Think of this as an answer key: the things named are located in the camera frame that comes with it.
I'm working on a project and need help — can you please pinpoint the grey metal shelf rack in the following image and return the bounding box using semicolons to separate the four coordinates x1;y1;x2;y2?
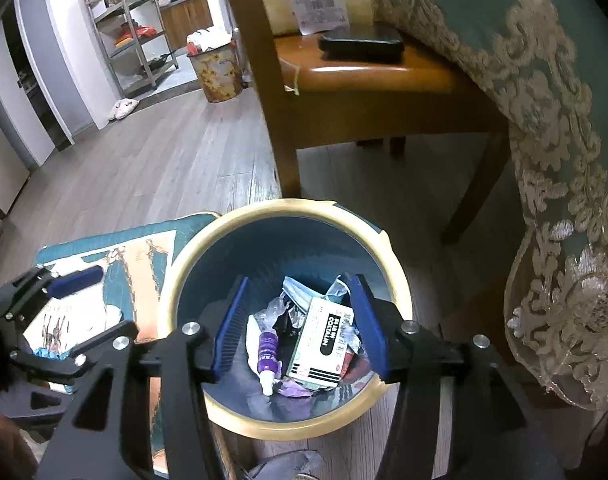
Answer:
81;0;181;98

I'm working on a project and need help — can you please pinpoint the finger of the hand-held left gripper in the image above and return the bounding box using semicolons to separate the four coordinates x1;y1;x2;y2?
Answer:
0;265;105;326
0;330;97;431

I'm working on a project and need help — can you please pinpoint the purple bottle with white cap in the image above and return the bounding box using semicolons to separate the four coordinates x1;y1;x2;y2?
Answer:
258;331;281;396

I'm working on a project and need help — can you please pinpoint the white medicine box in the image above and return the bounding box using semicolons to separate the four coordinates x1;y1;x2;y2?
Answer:
286;296;355;387

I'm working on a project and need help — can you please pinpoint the clear plastic bag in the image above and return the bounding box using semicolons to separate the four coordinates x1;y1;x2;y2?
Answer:
254;296;309;333

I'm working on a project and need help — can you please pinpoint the floral patterned waste bin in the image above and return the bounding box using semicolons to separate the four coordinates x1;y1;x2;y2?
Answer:
186;42;245;105

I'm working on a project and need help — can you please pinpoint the grey plastic bag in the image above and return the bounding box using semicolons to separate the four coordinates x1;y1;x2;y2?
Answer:
246;450;325;480

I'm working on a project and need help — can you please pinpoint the pink plastic wrapper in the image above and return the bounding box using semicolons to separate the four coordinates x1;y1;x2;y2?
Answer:
276;379;315;399

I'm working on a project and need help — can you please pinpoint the white plastic bag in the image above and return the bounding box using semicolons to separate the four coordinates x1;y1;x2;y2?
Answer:
186;30;235;56

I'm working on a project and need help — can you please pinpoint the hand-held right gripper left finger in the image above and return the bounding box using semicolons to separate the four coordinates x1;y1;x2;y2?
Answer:
36;275;249;480

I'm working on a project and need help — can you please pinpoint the wooden chair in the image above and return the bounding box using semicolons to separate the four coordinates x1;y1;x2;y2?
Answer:
216;0;515;246

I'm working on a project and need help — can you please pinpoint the black flat case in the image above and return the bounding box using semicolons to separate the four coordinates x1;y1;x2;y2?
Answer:
318;25;405;65

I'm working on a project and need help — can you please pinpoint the blue yellow-rimmed trash bin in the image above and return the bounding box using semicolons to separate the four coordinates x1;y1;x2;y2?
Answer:
170;199;413;442

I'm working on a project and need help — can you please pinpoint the teal embroidered tablecloth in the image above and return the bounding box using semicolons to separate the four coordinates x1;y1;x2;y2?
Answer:
369;0;608;411

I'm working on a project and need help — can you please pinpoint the black frying pan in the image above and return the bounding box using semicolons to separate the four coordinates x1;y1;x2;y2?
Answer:
136;52;177;72

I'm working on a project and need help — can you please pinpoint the white drawer cabinet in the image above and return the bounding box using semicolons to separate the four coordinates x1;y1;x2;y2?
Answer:
0;20;57;216

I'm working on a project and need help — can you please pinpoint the red white paper bag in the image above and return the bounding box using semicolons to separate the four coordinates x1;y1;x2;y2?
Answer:
341;350;367;378

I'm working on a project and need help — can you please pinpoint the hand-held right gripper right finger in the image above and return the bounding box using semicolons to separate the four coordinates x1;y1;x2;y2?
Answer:
345;272;567;480

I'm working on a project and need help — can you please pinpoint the wooden kitchen cabinet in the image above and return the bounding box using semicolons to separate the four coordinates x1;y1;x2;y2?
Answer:
159;0;215;51

